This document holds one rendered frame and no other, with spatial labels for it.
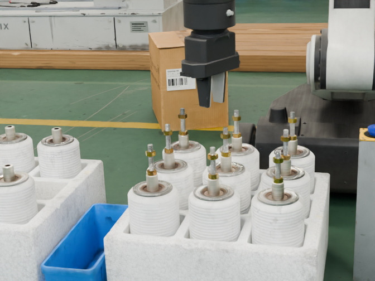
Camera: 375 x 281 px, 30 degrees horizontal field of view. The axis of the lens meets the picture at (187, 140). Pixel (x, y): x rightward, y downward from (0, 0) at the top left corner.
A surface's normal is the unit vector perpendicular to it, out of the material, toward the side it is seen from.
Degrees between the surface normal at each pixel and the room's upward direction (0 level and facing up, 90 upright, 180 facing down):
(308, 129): 0
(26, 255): 90
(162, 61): 89
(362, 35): 47
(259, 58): 90
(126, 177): 0
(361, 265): 90
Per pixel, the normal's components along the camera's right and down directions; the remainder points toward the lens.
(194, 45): -0.68, 0.26
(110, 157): -0.04, -0.94
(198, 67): 0.04, 0.33
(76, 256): 0.97, 0.00
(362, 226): -0.25, 0.33
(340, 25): -0.18, -0.40
